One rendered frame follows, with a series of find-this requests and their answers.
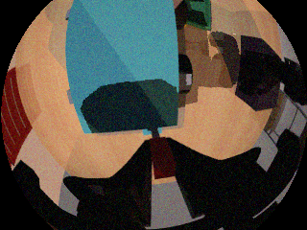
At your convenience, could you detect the red-headed metal pin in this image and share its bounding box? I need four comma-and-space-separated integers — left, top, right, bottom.
150, 127, 176, 180

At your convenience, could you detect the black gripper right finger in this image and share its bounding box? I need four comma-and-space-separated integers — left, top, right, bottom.
166, 137, 261, 219

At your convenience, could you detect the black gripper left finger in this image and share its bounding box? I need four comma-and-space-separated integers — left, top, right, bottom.
62, 139, 153, 227

